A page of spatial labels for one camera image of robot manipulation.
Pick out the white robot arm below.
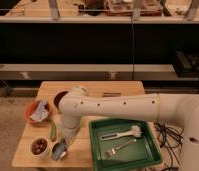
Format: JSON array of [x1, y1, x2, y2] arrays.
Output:
[[58, 86, 199, 171]]

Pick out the white cup with nuts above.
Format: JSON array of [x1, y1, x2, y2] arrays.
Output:
[[30, 138, 50, 159]]

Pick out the dark brown bowl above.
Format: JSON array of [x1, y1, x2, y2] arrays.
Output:
[[53, 91, 68, 109]]

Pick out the white dish brush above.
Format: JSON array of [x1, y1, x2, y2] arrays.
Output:
[[100, 125, 142, 141]]

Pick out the green plastic tray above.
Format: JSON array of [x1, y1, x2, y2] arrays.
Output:
[[89, 119, 163, 171]]

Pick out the crumpled white wrapper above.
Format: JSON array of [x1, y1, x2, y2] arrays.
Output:
[[30, 100, 49, 122]]

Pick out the green cucumber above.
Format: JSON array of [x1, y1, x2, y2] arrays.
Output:
[[47, 119, 57, 142]]

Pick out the silver fork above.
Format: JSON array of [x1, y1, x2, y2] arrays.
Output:
[[106, 139, 137, 157]]

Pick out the orange plastic bowl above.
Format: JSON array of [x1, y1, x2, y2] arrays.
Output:
[[24, 100, 52, 125]]

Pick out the metal shelf rack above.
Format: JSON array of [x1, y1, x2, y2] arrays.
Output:
[[0, 0, 199, 80]]

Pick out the black box on shelf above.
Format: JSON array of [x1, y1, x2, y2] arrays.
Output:
[[172, 51, 199, 78]]

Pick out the black floor cables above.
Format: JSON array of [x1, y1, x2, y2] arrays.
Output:
[[153, 121, 186, 171]]

